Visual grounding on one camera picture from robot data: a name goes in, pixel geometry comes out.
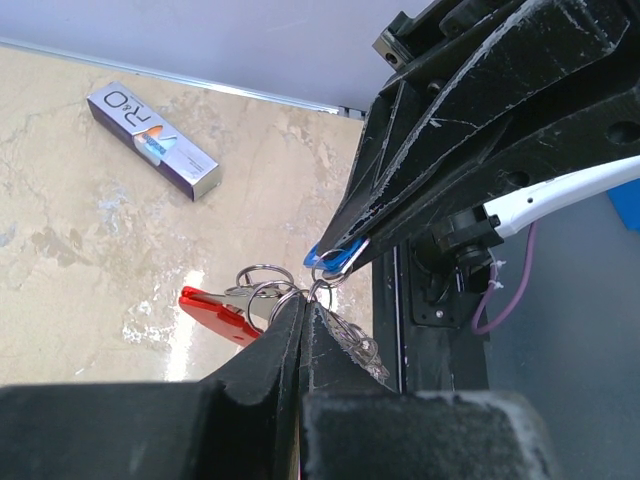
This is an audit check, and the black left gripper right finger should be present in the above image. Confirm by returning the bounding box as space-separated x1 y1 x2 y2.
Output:
300 303 558 479

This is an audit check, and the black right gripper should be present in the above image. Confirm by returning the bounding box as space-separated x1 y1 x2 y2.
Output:
317 0 639 268

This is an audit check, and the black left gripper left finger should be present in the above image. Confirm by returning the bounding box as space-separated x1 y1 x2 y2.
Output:
1 298 304 479

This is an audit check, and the key bunch with red carabiner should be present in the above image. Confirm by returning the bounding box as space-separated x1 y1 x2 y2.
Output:
178 235 392 386

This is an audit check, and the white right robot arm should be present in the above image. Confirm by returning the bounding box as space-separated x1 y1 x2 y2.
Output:
304 1 639 274

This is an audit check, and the blue plastic bin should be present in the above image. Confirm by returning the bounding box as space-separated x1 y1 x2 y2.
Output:
607 179 640 232

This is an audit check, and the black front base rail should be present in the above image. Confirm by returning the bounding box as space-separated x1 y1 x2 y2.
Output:
372 243 489 393

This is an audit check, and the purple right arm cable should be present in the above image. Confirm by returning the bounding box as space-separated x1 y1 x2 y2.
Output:
472 219 539 335

